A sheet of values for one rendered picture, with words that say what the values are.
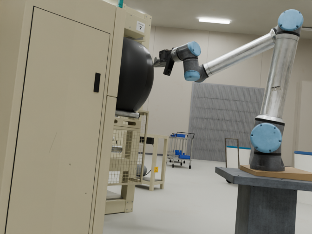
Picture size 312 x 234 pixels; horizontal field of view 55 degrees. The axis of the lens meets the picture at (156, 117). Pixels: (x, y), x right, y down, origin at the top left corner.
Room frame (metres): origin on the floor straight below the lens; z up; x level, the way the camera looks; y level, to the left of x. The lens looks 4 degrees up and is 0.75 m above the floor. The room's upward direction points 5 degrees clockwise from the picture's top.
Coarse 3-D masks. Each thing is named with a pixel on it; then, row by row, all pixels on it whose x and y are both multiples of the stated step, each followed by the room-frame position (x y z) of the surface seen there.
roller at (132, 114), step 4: (116, 112) 2.04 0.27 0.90; (120, 112) 2.07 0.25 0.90; (124, 112) 2.09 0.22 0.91; (128, 112) 2.11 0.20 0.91; (132, 112) 2.14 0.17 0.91; (136, 112) 2.18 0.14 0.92; (124, 116) 2.11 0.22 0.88; (128, 116) 2.12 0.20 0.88; (132, 116) 2.14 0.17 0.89; (136, 116) 2.16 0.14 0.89
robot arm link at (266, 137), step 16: (288, 16) 1.47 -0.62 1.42; (288, 32) 1.48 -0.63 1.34; (288, 48) 1.48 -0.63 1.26; (272, 64) 1.53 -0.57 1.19; (288, 64) 1.49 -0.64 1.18; (272, 80) 1.52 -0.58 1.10; (288, 80) 1.51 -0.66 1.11; (272, 96) 1.51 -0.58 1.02; (272, 112) 1.51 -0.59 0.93; (256, 128) 1.51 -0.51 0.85; (272, 128) 1.48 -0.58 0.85; (256, 144) 1.52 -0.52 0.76; (272, 144) 1.49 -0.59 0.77
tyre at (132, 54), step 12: (132, 48) 2.00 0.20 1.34; (144, 48) 2.11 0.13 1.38; (132, 60) 1.96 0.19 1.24; (144, 60) 2.03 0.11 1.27; (120, 72) 1.94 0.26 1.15; (132, 72) 1.95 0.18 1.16; (144, 72) 2.02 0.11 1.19; (120, 84) 1.95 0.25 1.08; (132, 84) 1.98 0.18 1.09; (144, 84) 2.04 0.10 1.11; (120, 96) 1.99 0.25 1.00; (132, 96) 2.03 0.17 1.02; (144, 96) 2.09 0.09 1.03; (120, 108) 2.08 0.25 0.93; (132, 108) 2.13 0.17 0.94
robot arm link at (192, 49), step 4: (184, 44) 1.73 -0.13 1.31; (188, 44) 1.69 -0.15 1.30; (192, 44) 1.68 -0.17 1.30; (196, 44) 1.70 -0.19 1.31; (180, 48) 1.73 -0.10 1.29; (184, 48) 1.71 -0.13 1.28; (188, 48) 1.68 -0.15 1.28; (192, 48) 1.67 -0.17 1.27; (196, 48) 1.70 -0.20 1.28; (200, 48) 1.72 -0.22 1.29; (176, 52) 1.75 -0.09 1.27; (180, 52) 1.73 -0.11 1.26; (184, 52) 1.71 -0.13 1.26; (188, 52) 1.69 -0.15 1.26; (192, 52) 1.68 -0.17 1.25; (196, 52) 1.69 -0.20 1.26; (200, 52) 1.71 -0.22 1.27; (180, 56) 1.75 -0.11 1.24; (184, 56) 1.71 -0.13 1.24; (188, 56) 1.69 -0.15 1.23; (192, 56) 1.69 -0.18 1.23; (196, 56) 1.71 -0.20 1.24
